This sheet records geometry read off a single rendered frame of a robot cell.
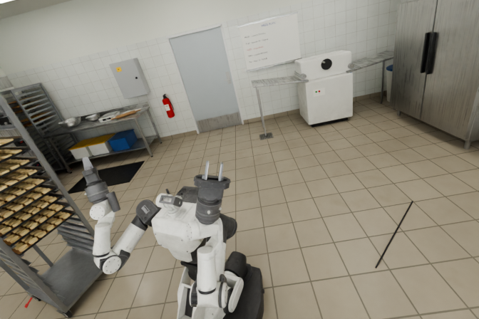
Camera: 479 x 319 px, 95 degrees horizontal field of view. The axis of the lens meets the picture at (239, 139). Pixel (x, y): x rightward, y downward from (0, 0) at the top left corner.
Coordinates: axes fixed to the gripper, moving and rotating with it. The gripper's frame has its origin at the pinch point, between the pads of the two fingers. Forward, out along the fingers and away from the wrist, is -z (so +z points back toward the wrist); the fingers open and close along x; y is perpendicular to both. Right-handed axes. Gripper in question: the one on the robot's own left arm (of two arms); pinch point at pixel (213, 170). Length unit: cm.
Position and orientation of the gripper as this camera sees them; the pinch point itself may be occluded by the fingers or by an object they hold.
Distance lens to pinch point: 76.1
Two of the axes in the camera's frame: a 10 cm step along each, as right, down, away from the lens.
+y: -1.3, -2.8, 9.5
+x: -9.8, -1.2, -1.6
